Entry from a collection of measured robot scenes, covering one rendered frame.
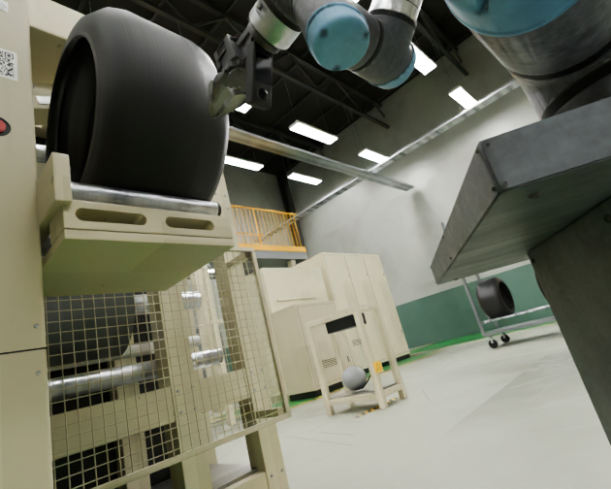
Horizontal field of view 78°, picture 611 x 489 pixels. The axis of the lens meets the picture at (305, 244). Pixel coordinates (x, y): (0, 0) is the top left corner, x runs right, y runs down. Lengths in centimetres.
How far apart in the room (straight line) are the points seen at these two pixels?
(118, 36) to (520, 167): 86
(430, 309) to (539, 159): 1228
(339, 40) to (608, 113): 42
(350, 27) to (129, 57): 49
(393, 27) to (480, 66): 1247
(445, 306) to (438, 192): 347
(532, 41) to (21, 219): 84
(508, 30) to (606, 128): 19
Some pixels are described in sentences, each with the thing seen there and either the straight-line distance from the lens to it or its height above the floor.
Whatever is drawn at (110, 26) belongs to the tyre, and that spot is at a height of 126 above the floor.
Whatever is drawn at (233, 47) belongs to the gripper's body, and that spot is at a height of 108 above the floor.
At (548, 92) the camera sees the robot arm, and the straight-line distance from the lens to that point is 60.
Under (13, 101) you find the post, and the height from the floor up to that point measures 113.
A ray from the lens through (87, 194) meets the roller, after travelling 85.
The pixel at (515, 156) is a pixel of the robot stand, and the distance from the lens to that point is 29.
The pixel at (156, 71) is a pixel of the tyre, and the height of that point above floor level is 114.
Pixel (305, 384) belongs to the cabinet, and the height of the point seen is 18.
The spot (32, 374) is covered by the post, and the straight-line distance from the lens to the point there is 81.
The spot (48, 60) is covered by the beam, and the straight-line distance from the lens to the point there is 166.
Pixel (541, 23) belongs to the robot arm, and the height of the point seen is 73.
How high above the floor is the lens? 49
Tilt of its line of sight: 16 degrees up
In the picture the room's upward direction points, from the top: 15 degrees counter-clockwise
